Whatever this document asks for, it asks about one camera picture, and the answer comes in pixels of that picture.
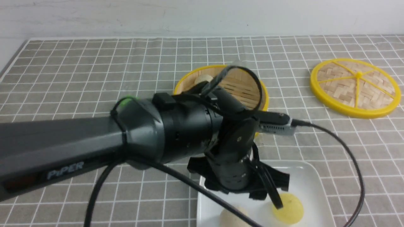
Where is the white steamed bun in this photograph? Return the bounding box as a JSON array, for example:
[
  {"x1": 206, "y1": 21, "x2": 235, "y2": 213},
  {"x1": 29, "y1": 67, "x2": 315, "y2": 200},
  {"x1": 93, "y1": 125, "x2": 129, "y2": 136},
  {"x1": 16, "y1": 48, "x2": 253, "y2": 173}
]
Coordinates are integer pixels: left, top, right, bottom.
[
  {"x1": 219, "y1": 209, "x2": 250, "y2": 227},
  {"x1": 194, "y1": 74, "x2": 213, "y2": 86}
]

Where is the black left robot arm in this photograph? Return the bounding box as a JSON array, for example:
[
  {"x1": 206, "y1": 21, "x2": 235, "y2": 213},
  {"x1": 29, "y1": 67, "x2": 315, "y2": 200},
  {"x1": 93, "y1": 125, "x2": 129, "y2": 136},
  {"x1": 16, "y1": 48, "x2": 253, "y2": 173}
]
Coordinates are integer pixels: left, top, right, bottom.
[{"x1": 1, "y1": 88, "x2": 290, "y2": 208}]

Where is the bamboo steamer basket yellow rim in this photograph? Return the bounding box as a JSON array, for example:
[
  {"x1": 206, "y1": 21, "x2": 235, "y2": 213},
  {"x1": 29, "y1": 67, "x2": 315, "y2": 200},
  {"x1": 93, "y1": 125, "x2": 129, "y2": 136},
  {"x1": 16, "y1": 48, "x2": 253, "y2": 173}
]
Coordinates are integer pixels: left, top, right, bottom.
[{"x1": 173, "y1": 65, "x2": 270, "y2": 136}]

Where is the yellow steamed bun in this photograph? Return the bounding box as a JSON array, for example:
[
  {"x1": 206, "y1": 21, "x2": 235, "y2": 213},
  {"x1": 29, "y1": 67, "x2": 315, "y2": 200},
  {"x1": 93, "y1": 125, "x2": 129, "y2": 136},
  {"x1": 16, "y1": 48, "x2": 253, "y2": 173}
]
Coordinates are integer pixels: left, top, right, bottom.
[{"x1": 272, "y1": 193, "x2": 304, "y2": 225}]

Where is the grey checkered tablecloth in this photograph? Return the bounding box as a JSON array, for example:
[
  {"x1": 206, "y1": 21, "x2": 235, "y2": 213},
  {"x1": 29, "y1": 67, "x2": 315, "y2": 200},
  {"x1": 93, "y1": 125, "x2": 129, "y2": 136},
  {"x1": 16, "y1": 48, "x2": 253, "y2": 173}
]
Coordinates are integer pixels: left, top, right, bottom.
[{"x1": 0, "y1": 34, "x2": 403, "y2": 227}]

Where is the bamboo steamer lid yellow rim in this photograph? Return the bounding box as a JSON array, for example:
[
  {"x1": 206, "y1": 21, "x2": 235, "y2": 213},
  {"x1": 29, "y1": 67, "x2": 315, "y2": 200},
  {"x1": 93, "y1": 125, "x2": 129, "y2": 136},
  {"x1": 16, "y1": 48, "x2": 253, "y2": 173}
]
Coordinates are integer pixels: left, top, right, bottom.
[{"x1": 310, "y1": 58, "x2": 401, "y2": 119}]

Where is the white steamed bun front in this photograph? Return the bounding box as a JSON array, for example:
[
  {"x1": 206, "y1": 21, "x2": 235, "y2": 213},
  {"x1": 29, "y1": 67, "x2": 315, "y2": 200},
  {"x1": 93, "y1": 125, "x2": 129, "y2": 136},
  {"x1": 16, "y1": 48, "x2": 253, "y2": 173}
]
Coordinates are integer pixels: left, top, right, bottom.
[{"x1": 219, "y1": 209, "x2": 250, "y2": 227}]

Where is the green cube block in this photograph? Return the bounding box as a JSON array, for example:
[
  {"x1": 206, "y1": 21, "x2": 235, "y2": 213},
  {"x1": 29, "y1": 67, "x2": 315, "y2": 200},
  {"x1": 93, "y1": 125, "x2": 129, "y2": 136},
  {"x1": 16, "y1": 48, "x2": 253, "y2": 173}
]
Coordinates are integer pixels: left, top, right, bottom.
[{"x1": 116, "y1": 96, "x2": 137, "y2": 107}]

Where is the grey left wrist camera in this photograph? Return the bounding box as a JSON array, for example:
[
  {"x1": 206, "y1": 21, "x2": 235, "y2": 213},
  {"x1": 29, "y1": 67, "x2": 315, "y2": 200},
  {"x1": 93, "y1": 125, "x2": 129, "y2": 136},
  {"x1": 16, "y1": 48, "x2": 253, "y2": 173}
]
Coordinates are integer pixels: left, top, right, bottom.
[{"x1": 254, "y1": 111, "x2": 296, "y2": 136}]

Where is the white steamed bun back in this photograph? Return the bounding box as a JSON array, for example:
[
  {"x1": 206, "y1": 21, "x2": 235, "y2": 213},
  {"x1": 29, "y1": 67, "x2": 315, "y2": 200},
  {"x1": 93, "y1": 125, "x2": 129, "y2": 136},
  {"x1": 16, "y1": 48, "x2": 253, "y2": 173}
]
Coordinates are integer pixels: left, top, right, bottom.
[{"x1": 194, "y1": 74, "x2": 213, "y2": 86}]

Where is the white square plate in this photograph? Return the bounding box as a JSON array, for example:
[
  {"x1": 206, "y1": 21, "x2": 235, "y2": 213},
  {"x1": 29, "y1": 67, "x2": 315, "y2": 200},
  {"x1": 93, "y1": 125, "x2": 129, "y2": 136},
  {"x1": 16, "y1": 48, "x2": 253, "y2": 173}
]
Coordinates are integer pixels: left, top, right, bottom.
[{"x1": 197, "y1": 160, "x2": 335, "y2": 227}]

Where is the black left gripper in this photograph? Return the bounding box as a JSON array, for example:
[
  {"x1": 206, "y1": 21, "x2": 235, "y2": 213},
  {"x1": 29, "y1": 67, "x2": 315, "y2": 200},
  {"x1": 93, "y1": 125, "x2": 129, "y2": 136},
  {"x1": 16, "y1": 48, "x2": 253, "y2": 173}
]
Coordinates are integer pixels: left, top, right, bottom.
[{"x1": 187, "y1": 118, "x2": 290, "y2": 209}]

